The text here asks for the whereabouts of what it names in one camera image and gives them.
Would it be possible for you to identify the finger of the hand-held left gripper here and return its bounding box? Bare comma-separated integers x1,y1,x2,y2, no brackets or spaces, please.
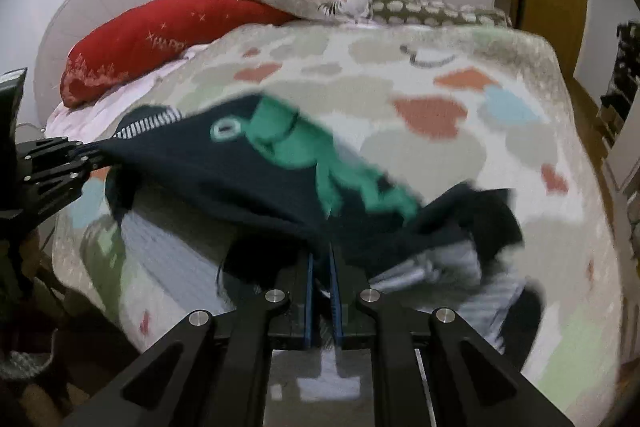
15,137,118,219

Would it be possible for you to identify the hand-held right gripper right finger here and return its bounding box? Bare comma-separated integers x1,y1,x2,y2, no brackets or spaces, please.
327,243,576,427

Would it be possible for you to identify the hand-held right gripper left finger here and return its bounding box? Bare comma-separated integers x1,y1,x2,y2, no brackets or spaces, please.
62,251,316,427

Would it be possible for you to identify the navy sweater with green frog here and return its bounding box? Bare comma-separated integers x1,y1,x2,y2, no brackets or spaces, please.
97,93,545,370

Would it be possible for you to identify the pink bed sheet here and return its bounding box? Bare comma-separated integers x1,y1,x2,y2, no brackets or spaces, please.
45,44,221,140

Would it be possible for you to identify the long red pillow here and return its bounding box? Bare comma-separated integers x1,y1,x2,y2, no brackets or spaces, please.
60,0,296,108

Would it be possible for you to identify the white round headboard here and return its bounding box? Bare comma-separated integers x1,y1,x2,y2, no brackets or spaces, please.
34,0,210,128

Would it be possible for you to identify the patterned fleece blanket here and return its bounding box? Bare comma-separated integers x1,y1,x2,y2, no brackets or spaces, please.
52,23,626,418

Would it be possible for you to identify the olive dotted pillow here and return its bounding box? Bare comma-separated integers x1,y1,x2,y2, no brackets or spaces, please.
370,0,513,28

